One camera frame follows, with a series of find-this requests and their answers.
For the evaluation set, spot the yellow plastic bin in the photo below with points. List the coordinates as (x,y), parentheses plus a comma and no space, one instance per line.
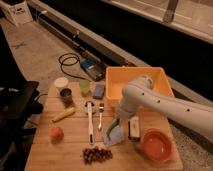
(117,77)

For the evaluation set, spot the black chair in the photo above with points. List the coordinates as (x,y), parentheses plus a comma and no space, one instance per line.
(15,108)

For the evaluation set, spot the red bowl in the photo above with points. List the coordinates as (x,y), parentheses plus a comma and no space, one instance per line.
(157,146)

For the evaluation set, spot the orange peach fruit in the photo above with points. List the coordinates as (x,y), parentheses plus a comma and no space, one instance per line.
(56,134)

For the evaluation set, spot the black white eraser block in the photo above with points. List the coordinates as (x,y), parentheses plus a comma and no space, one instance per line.
(134,129)

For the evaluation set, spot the white cardboard box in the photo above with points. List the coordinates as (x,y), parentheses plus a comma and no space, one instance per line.
(17,14)

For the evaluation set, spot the blue sponge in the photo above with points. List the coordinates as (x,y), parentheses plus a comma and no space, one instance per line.
(99,91)

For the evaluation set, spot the metal cup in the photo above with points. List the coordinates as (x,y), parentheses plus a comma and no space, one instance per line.
(66,96)

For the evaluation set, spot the silver fork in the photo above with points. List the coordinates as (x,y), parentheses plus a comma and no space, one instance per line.
(101,110)

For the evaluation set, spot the bunch of dark grapes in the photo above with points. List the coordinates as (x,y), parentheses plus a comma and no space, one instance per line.
(96,154)

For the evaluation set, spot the green plastic cup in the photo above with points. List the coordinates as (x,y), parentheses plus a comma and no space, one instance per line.
(84,87)

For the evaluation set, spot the yellow corn cob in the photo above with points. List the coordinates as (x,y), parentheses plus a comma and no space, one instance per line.
(64,114)

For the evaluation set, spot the light blue cloth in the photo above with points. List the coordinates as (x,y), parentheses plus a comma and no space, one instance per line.
(116,135)

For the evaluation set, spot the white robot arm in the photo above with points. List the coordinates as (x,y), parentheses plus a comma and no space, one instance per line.
(138,92)

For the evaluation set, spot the white handled kitchen tool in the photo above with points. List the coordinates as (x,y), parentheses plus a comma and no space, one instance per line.
(90,110)

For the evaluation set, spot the blue power device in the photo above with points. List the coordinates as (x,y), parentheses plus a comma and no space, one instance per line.
(92,69)

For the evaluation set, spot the green pepper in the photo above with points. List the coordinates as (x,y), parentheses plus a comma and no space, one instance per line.
(111,127)

